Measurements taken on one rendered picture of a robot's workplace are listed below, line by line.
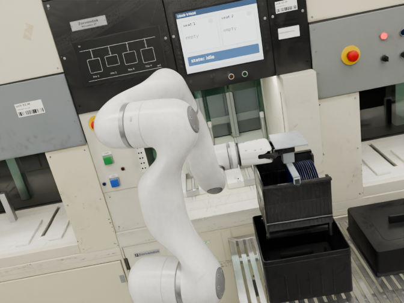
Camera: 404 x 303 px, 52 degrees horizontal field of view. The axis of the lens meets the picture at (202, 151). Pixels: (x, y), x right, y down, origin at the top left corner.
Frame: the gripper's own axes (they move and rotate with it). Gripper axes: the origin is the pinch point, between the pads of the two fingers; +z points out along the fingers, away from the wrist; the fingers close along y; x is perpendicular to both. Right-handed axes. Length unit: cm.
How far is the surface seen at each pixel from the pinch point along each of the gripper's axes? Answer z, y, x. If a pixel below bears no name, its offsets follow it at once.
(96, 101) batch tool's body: -62, -29, 19
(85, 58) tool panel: -61, -29, 35
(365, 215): 28.0, -12.5, -38.9
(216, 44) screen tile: -15.1, -29.5, 30.4
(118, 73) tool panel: -52, -29, 27
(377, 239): 26.3, 2.6, -39.0
